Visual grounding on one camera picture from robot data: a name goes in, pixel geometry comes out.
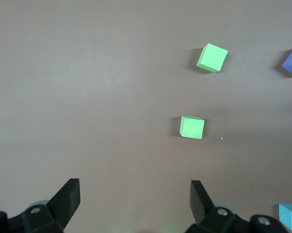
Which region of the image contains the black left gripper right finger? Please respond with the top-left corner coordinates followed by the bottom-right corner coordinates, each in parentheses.
top-left (190, 180), bottom-right (289, 233)

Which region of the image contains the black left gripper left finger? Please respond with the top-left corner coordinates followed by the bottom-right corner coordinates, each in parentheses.
top-left (0, 178), bottom-right (81, 233)

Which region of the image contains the green foam cube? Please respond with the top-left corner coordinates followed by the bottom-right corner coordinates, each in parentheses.
top-left (179, 115), bottom-right (205, 140)
top-left (196, 43), bottom-right (229, 73)

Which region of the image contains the light blue foam cube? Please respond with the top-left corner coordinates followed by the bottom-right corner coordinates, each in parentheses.
top-left (278, 203), bottom-right (292, 231)

